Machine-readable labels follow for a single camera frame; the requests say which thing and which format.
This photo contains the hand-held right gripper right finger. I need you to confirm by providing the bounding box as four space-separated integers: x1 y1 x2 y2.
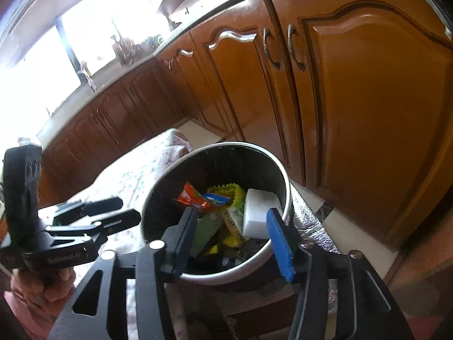
266 207 416 340

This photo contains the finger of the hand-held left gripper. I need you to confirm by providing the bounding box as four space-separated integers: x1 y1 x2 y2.
44 208 142 247
53 196 124 225

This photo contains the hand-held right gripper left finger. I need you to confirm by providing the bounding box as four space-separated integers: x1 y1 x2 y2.
48 205 199 340

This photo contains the white foam block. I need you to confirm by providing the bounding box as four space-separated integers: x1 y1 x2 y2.
242 188 284 239

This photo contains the orange snack wrapper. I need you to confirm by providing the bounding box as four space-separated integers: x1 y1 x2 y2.
175 182 209 216

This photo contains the yellow spiky plastic disc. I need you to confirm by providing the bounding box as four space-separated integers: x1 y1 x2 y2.
207 183 246 206

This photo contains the round metal trash bin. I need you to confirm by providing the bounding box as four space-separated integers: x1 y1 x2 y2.
141 142 294 286

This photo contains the person's left forearm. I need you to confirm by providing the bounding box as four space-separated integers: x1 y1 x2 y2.
5 290 57 340

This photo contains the person's left hand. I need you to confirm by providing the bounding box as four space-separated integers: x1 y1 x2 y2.
10 265 77 314

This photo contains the green packet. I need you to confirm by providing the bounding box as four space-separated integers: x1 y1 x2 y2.
191 216 225 257

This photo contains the floral white quilt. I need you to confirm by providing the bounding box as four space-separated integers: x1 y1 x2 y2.
35 127 340 340

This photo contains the blue white wrapper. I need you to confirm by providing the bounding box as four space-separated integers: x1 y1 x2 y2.
202 192 230 205

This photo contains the window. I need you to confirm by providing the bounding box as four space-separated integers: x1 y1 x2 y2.
0 0 199 128

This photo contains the wooden kitchen cabinet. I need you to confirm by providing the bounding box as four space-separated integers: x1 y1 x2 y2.
35 0 453 248

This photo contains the bronze cabinet handle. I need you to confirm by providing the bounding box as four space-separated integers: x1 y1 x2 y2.
262 28 281 69
287 24 305 71

